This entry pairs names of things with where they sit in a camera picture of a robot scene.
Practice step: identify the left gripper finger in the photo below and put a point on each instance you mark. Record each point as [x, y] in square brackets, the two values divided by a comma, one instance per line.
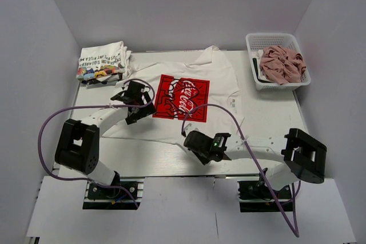
[135, 114]
[120, 96]

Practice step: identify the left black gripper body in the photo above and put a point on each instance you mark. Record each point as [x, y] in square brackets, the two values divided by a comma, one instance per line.
[140, 102]

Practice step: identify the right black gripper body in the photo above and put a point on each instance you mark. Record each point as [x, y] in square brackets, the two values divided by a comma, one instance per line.
[203, 157]

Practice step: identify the white coca-cola t-shirt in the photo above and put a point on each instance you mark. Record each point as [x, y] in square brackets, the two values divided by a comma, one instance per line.
[204, 92]

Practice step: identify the green and white t-shirt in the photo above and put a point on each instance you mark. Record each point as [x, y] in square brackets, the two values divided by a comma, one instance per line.
[256, 58]

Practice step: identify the pink t-shirt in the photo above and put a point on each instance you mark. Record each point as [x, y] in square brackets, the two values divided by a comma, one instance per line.
[282, 65]

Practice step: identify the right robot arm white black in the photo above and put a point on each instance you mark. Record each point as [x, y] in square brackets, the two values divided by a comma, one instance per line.
[300, 156]

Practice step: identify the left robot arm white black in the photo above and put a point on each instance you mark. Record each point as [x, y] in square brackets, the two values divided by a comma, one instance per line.
[79, 143]

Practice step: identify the folded white printed t-shirts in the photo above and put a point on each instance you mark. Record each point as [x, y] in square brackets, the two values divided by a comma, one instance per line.
[104, 64]

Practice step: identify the white plastic basket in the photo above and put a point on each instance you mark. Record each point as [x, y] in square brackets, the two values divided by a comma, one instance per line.
[258, 41]

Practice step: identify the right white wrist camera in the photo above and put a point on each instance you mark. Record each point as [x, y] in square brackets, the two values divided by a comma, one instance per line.
[187, 129]

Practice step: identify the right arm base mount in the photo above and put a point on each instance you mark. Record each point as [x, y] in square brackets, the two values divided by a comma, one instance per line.
[256, 198]

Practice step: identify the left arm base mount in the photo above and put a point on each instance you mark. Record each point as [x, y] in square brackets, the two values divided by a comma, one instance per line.
[98, 198]

